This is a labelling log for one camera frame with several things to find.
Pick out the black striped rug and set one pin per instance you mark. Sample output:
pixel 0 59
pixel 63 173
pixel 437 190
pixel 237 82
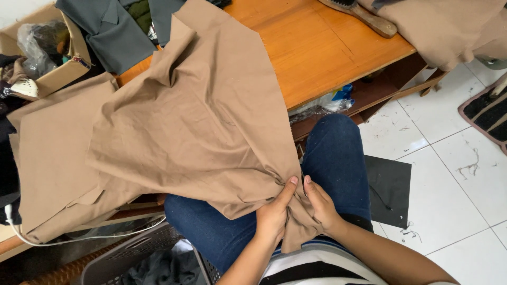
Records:
pixel 487 114

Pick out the brown woven basket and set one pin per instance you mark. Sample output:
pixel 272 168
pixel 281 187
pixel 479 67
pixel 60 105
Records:
pixel 67 272

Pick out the dark green garment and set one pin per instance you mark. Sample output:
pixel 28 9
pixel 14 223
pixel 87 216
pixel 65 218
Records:
pixel 140 14

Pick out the white patterned cloth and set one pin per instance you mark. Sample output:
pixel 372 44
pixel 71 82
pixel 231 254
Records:
pixel 24 88

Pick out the person's left hand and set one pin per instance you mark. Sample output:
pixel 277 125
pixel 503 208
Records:
pixel 271 217

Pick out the heap of tan fabric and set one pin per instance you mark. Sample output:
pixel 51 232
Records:
pixel 443 27

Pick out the black fabric sheet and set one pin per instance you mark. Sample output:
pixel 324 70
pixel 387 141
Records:
pixel 390 186

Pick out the tan fabric piece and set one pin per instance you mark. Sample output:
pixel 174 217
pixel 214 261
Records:
pixel 198 118

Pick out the folded tan garment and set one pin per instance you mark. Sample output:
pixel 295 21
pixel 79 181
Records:
pixel 51 158

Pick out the grey cloth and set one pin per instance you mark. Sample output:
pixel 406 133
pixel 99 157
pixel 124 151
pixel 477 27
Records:
pixel 166 270

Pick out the person's blue jeans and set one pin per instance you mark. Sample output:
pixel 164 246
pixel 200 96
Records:
pixel 336 158

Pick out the wooden brush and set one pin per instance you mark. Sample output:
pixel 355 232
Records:
pixel 376 23

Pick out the low wooden table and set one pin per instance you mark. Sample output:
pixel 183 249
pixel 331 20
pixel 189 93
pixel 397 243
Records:
pixel 317 51

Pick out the pile of dark clothes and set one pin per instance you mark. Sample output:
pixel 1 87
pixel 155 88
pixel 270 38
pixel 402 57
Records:
pixel 8 170

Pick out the grey plastic basket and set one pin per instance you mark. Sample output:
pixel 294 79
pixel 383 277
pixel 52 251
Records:
pixel 119 257

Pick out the crumpled plastic bag blue print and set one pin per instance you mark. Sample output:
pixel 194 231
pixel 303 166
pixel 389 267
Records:
pixel 332 101

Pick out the person's striped shirt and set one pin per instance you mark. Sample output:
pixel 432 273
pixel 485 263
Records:
pixel 317 271

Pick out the cardboard box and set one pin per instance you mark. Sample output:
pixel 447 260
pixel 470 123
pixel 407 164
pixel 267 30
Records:
pixel 59 75

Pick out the grey collared garment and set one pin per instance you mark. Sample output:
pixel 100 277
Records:
pixel 115 43

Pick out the clear plastic bag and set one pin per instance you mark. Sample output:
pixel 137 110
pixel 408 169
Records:
pixel 35 47

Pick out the person's right hand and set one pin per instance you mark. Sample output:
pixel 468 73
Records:
pixel 324 211

